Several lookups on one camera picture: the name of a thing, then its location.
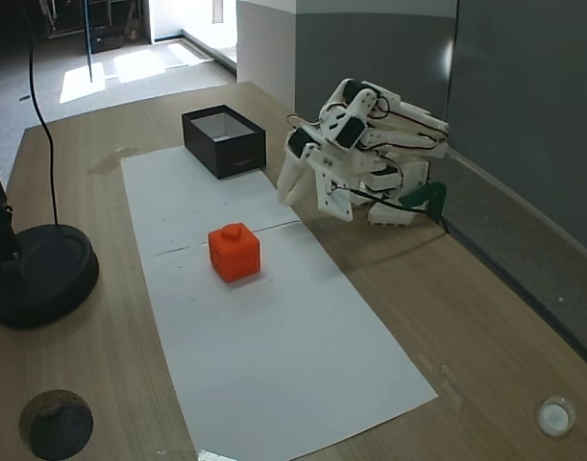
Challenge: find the orange cube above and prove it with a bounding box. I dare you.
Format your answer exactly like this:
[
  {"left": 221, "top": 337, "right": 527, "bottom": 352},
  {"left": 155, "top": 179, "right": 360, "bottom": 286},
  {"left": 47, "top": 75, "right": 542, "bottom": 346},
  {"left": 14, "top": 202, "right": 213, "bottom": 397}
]
[{"left": 208, "top": 221, "right": 261, "bottom": 283}]

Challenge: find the dark brown open box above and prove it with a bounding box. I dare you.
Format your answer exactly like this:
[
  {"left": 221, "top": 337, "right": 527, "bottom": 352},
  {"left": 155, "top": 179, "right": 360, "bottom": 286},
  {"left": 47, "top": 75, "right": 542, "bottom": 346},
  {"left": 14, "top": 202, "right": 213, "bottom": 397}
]
[{"left": 181, "top": 104, "right": 267, "bottom": 181}]

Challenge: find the green table clamp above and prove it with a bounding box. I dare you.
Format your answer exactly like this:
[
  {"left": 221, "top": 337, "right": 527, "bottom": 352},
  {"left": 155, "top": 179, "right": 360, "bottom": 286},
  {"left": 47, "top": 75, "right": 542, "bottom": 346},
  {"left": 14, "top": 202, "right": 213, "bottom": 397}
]
[{"left": 401, "top": 182, "right": 448, "bottom": 222}]

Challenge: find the white paper sheet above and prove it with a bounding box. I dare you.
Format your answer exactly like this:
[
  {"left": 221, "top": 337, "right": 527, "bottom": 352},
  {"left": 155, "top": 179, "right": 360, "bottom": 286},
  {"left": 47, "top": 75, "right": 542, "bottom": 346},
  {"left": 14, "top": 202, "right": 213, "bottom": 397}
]
[
  {"left": 120, "top": 145, "right": 302, "bottom": 257},
  {"left": 148, "top": 221, "right": 439, "bottom": 461}
]

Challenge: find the dark thin pole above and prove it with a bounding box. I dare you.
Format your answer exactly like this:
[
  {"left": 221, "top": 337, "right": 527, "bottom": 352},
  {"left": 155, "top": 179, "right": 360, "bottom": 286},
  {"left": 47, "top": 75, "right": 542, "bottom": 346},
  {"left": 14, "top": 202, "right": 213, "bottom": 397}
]
[{"left": 84, "top": 0, "right": 93, "bottom": 83}]

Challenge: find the black round lamp base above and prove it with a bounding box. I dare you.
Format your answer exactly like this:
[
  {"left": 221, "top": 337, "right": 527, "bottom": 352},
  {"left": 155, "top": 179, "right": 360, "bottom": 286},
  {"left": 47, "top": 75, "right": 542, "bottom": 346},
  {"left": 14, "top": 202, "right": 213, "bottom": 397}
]
[{"left": 0, "top": 224, "right": 100, "bottom": 330}]

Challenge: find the small white round cap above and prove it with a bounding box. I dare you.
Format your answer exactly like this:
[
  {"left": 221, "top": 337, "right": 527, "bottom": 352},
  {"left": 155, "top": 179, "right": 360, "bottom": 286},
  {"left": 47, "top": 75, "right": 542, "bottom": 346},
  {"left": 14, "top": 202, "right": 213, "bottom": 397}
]
[{"left": 536, "top": 396, "right": 576, "bottom": 437}]

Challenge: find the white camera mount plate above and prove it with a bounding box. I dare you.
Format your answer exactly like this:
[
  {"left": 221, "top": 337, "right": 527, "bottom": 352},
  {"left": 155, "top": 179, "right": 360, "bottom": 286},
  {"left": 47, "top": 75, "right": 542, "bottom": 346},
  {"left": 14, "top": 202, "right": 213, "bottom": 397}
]
[{"left": 314, "top": 143, "right": 355, "bottom": 223}]

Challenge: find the black lamp power cable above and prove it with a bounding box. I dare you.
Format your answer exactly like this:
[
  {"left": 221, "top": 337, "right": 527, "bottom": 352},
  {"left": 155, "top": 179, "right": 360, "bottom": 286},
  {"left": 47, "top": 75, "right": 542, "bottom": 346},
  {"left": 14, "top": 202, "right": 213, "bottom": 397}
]
[{"left": 28, "top": 0, "right": 61, "bottom": 227}]

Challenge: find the round table cable hole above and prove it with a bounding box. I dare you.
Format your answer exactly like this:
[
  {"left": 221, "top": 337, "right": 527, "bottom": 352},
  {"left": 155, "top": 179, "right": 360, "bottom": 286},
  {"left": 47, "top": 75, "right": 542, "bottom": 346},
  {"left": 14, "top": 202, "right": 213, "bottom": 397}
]
[{"left": 18, "top": 389, "right": 95, "bottom": 461}]

